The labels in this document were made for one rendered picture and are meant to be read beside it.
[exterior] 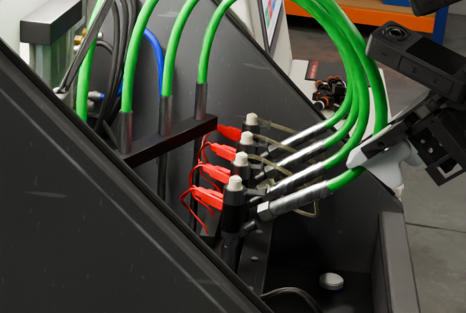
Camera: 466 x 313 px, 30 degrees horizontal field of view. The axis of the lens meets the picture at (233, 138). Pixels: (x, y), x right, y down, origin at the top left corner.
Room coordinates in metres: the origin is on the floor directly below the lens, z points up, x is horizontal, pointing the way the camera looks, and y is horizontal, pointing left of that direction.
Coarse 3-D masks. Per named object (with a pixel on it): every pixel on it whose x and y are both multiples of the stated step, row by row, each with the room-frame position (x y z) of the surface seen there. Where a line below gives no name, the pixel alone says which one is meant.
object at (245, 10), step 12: (240, 0) 1.36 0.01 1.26; (252, 0) 1.43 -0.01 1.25; (240, 12) 1.36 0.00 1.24; (252, 12) 1.40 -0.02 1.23; (252, 24) 1.39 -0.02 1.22; (252, 36) 1.36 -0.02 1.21; (288, 36) 2.03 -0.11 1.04; (276, 48) 1.69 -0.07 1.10; (288, 48) 1.98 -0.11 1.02; (276, 60) 1.66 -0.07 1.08; (288, 60) 1.93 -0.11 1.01; (288, 72) 1.95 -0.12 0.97
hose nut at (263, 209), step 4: (264, 204) 0.93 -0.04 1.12; (268, 204) 0.92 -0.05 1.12; (260, 208) 0.92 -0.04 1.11; (264, 208) 0.92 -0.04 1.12; (268, 208) 0.92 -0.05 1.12; (260, 212) 0.92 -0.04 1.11; (264, 212) 0.92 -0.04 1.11; (268, 212) 0.92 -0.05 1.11; (260, 216) 0.92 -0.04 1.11; (264, 216) 0.92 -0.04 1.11; (268, 216) 0.92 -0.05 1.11; (272, 216) 0.92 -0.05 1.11; (276, 216) 0.92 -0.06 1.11; (264, 220) 0.92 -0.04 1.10; (268, 220) 0.92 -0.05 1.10
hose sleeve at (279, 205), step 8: (320, 184) 0.90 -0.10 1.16; (296, 192) 0.91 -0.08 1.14; (304, 192) 0.91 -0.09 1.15; (312, 192) 0.90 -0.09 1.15; (320, 192) 0.90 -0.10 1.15; (328, 192) 0.89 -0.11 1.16; (280, 200) 0.92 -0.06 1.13; (288, 200) 0.91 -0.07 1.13; (296, 200) 0.91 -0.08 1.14; (304, 200) 0.90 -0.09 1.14; (312, 200) 0.90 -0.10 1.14; (272, 208) 0.92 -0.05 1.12; (280, 208) 0.91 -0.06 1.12; (288, 208) 0.91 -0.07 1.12
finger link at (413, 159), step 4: (400, 112) 0.89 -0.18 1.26; (396, 116) 0.89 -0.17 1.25; (388, 120) 0.91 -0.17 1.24; (392, 120) 0.88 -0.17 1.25; (388, 124) 0.88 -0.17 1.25; (372, 132) 0.91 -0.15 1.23; (368, 136) 0.90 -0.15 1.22; (364, 140) 0.90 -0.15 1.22; (408, 140) 0.88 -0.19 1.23; (412, 144) 0.88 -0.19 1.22; (388, 148) 0.90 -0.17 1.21; (412, 148) 0.88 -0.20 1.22; (412, 152) 0.89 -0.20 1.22; (416, 152) 0.88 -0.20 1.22; (408, 156) 0.89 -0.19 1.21; (412, 156) 0.89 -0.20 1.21; (416, 156) 0.88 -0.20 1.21; (404, 160) 0.89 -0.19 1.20; (408, 160) 0.89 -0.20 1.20; (412, 160) 0.89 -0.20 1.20; (416, 160) 0.89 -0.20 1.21; (420, 160) 0.88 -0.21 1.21; (412, 164) 0.89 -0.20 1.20; (416, 164) 0.89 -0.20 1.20
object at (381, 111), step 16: (320, 0) 0.91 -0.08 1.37; (336, 16) 0.90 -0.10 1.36; (352, 32) 0.89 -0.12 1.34; (368, 64) 0.89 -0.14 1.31; (80, 80) 1.01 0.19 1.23; (80, 96) 1.01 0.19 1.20; (384, 96) 0.88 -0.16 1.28; (80, 112) 1.01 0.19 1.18; (384, 112) 0.88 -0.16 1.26; (352, 176) 0.89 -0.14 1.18
